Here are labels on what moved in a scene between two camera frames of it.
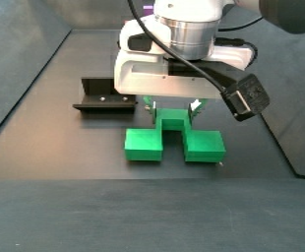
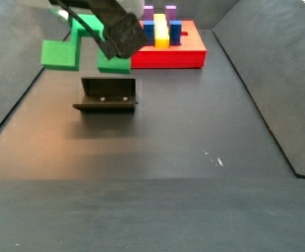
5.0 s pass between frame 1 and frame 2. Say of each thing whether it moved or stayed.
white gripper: moved
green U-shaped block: moved
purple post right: stayed
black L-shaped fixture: stayed
